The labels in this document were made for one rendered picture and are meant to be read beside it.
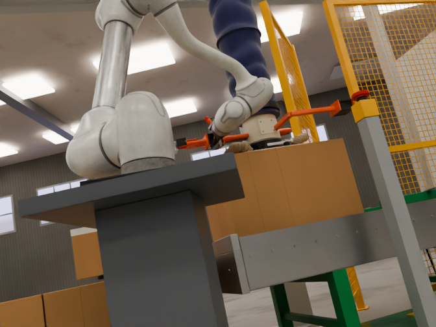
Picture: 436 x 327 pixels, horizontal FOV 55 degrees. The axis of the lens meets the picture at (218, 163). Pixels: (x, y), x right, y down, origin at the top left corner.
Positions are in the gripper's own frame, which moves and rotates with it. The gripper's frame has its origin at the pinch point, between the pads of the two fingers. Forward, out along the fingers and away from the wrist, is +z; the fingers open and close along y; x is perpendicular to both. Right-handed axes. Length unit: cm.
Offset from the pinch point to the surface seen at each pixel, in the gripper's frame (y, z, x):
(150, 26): -285, 358, 53
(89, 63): -284, 455, -36
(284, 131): 0.6, -3.3, 37.0
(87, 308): 61, -23, -64
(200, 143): 1.0, -2.5, -6.0
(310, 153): 17.5, -21.9, 37.3
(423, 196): 46, -27, 84
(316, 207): 42, -22, 34
